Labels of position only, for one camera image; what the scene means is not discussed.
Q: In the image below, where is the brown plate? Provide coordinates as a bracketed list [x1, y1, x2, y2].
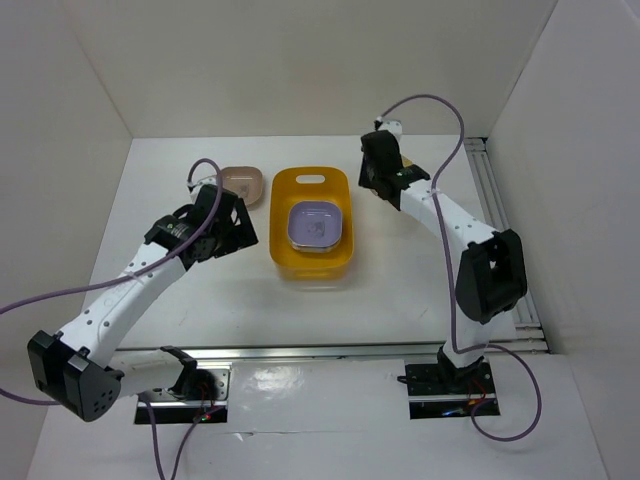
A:
[221, 166, 264, 207]

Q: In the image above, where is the lavender plate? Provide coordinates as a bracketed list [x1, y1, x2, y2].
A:
[287, 200, 343, 253]

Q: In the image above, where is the yellow plate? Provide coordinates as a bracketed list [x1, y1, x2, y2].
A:
[401, 155, 413, 170]

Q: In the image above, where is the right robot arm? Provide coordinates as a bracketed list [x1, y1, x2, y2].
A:
[358, 130, 528, 393]

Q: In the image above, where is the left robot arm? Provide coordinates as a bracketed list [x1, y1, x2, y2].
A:
[27, 184, 258, 422]

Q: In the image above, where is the yellow plastic bin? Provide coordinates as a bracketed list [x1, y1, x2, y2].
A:
[269, 166, 354, 281]

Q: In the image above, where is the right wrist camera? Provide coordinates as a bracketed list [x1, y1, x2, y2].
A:
[374, 116, 403, 142]

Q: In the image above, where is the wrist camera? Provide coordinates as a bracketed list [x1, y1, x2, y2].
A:
[187, 175, 217, 202]
[374, 116, 403, 142]

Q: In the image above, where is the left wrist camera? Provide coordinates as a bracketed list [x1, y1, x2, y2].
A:
[187, 175, 217, 202]

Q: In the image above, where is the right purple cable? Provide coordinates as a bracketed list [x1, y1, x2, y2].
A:
[379, 94, 544, 442]

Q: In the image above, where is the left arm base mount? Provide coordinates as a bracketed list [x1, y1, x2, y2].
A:
[144, 362, 231, 425]

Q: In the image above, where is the aluminium rail front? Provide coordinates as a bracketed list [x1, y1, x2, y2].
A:
[114, 339, 446, 362]

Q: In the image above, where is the aluminium rail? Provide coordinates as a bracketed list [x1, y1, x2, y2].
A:
[464, 137, 552, 354]
[114, 339, 446, 362]

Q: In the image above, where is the aluminium rail right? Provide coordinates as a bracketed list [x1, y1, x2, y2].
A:
[464, 137, 552, 354]

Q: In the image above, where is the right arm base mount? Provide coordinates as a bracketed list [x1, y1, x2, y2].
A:
[396, 362, 500, 420]

